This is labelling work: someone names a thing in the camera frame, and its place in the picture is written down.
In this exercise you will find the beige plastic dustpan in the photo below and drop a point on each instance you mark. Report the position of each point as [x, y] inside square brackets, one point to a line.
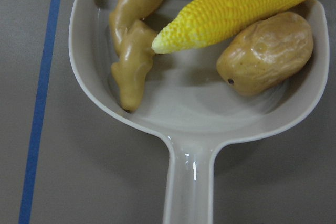
[188, 106]

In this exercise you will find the tan toy ginger root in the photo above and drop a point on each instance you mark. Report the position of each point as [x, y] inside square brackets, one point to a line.
[132, 40]

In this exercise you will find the brown toy potato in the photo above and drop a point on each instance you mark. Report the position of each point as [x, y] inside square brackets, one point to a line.
[266, 53]

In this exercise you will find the yellow toy corn cob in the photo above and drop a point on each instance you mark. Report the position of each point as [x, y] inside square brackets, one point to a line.
[203, 23]

